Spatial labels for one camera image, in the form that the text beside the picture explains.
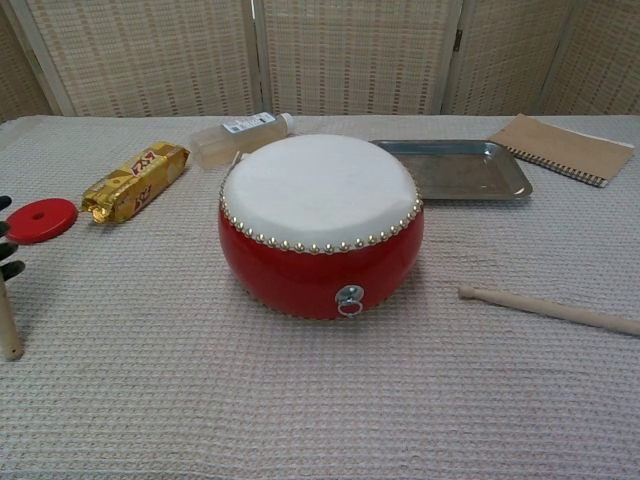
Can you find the beige woven tablecloth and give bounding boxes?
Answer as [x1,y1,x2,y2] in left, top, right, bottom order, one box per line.
[0,114,640,480]

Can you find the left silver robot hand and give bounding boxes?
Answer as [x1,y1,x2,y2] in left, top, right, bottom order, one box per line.
[0,194,26,284]

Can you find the rectangular metal tray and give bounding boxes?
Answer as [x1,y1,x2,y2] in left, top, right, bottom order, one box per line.
[369,139,534,202]

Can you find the woven folding screen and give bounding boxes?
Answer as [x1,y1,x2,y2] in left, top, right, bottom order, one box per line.
[0,0,640,121]

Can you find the red plastic disc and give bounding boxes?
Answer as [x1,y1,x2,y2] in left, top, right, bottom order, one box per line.
[5,198,80,245]

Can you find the red drum white skin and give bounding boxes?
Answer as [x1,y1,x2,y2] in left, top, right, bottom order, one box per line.
[217,133,425,321]

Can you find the gold foil snack package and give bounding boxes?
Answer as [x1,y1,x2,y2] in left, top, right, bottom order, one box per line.
[81,140,192,226]

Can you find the wooden drumstick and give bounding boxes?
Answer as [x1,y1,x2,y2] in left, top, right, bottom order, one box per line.
[0,277,24,362]
[458,284,640,337]

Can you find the brown spiral notebook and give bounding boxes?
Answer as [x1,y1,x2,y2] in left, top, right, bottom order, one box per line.
[487,113,635,189]

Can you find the clear plastic bottle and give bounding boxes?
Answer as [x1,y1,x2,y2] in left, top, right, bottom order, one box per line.
[189,112,295,170]

